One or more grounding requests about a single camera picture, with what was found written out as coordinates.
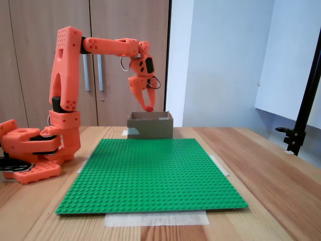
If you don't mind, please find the thin gripper motor cable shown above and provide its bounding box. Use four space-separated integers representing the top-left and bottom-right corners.
119 55 162 90

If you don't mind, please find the silver cabinet door handle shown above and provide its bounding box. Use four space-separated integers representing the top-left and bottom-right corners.
97 54 104 92
82 54 91 92

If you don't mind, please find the green lego baseplate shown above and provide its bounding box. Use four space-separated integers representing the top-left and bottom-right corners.
55 138 249 215

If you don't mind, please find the cardboard box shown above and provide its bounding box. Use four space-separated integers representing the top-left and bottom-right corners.
127 111 174 140

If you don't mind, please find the black clamp stand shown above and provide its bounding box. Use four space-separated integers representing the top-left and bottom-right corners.
275 32 321 157

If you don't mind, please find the wide masking tape strip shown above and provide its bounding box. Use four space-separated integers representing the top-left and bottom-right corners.
104 210 210 227

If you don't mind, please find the brown wooden cabinet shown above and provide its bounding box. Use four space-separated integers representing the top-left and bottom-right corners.
0 0 173 128

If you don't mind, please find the white wall panel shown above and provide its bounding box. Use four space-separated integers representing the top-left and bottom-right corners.
255 0 321 130

